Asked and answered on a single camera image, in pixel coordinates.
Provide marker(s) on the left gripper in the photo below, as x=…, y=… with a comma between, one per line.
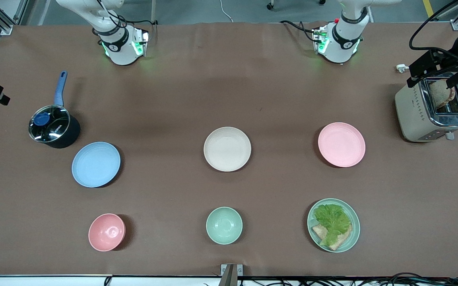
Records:
x=447, y=60

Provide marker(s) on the pink plate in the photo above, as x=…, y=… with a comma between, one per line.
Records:
x=341, y=144

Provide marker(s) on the blue plate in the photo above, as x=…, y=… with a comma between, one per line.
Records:
x=96, y=164

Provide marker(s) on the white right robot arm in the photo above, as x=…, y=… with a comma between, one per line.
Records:
x=113, y=28

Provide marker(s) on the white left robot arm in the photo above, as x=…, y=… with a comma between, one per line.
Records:
x=346, y=35

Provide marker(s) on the brown toast slice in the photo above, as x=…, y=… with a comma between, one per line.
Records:
x=439, y=94

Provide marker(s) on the white power plug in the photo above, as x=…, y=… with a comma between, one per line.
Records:
x=401, y=68

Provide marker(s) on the beige chrome toaster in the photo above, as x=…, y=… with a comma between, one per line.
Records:
x=414, y=111

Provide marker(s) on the glass saucepan lid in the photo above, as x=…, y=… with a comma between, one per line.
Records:
x=49, y=123

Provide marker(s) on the dark blue saucepan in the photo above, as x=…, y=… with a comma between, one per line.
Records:
x=72, y=131

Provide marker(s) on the pink bowl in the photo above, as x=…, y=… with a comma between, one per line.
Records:
x=106, y=232

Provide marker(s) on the green lettuce leaf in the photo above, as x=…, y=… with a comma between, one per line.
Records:
x=332, y=220

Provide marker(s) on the green plate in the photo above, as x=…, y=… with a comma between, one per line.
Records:
x=353, y=234

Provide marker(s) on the brown bread slice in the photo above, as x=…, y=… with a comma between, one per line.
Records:
x=342, y=240

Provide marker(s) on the beige plate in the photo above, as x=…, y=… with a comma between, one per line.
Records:
x=227, y=149

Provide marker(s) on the green bowl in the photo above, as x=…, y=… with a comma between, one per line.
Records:
x=224, y=225

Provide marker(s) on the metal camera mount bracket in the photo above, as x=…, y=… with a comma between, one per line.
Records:
x=231, y=274

